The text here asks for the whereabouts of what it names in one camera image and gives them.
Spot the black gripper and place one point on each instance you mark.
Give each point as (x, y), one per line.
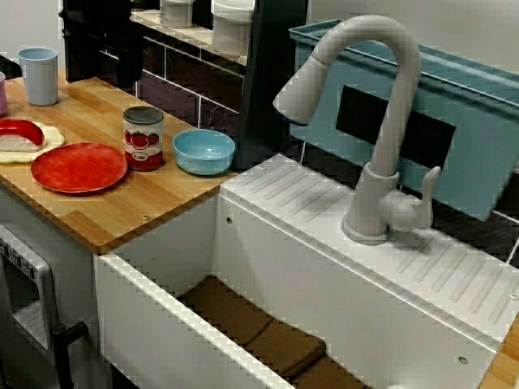
(123, 38)

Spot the tomato print tin can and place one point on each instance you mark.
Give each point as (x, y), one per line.
(144, 138)

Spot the red round plate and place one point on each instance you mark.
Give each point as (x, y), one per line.
(79, 168)

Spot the red bell pepper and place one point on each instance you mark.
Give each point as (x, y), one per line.
(20, 129)

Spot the white jar with print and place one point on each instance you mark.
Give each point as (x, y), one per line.
(176, 12)

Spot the light blue tall cup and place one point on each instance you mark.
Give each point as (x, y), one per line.
(38, 79)

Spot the cream scalloped plate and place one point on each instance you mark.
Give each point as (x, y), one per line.
(52, 135)

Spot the light blue bowl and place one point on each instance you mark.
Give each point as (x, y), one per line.
(202, 154)

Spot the plain white jar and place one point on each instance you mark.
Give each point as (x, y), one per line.
(233, 28)

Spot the purple plastic cup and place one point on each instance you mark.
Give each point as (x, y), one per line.
(2, 95)

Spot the white kitchen cabinet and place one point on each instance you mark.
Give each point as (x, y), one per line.
(73, 263)

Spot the grey toy dishwasher door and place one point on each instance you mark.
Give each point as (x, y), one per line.
(36, 283)

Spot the grey toy faucet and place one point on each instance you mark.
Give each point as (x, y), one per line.
(401, 101)

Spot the white toy sink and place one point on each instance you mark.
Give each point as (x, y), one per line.
(324, 275)

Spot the brown cloth mat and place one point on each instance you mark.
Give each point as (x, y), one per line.
(259, 324)

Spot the teal plastic bin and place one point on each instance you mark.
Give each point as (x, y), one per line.
(466, 105)

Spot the black upright post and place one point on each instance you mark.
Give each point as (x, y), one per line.
(267, 81)

